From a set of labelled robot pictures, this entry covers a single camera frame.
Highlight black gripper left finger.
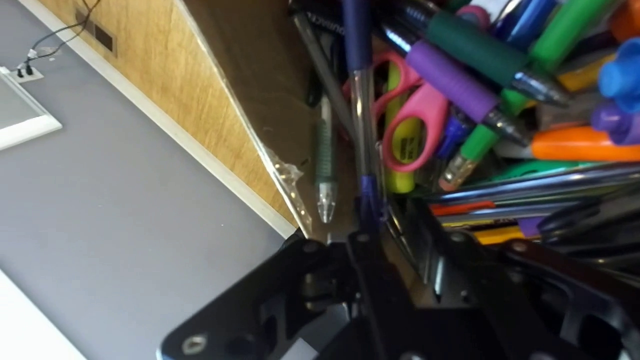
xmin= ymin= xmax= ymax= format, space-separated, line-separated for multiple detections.
xmin=157 ymin=231 xmax=389 ymax=360

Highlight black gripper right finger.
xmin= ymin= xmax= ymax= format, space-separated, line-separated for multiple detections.
xmin=371 ymin=223 xmax=640 ymax=360

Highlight black pen with clear barrel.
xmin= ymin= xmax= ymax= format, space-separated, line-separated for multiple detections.
xmin=340 ymin=0 xmax=388 ymax=229

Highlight green translucent ballpoint pen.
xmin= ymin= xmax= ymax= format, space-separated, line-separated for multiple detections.
xmin=311 ymin=92 xmax=340 ymax=226

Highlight pen with purple grip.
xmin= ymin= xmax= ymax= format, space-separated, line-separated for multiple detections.
xmin=382 ymin=26 xmax=534 ymax=146

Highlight thin dark grey pen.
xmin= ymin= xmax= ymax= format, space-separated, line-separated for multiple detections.
xmin=290 ymin=8 xmax=356 ymax=139

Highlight pen with dark green grip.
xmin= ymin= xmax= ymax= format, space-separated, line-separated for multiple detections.
xmin=382 ymin=5 xmax=573 ymax=110

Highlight metallic blue pen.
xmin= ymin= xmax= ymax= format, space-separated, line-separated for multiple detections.
xmin=491 ymin=0 xmax=560 ymax=54

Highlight yellow pencil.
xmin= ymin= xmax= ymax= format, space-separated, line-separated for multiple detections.
xmin=470 ymin=225 xmax=529 ymax=249

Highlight red orange pencil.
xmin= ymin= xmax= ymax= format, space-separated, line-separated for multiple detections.
xmin=428 ymin=197 xmax=500 ymax=220

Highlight orange marker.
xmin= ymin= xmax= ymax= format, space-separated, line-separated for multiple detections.
xmin=527 ymin=125 xmax=640 ymax=166

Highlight purple marker cap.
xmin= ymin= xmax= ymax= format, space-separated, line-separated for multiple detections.
xmin=587 ymin=98 xmax=640 ymax=146

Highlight yellow highlighter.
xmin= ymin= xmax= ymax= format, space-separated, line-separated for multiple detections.
xmin=384 ymin=62 xmax=429 ymax=197

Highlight blue marker cap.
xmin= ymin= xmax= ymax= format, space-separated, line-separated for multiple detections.
xmin=595 ymin=36 xmax=640 ymax=116

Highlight light framed panel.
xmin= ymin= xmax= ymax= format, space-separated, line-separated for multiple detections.
xmin=0 ymin=64 xmax=63 ymax=153

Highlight pink marker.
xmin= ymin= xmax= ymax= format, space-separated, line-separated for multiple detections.
xmin=456 ymin=3 xmax=494 ymax=30

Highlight pink handled scissors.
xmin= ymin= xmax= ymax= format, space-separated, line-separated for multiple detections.
xmin=367 ymin=49 xmax=453 ymax=177

